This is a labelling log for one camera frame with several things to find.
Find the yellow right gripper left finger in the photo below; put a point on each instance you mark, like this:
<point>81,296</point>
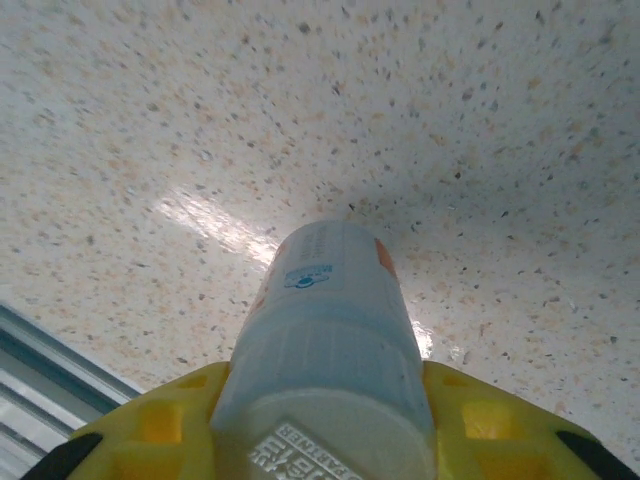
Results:
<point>160,425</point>

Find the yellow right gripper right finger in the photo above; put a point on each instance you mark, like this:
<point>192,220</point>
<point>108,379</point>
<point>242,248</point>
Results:
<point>490,425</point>

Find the aluminium base beam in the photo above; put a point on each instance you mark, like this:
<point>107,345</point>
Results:
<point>40,360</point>

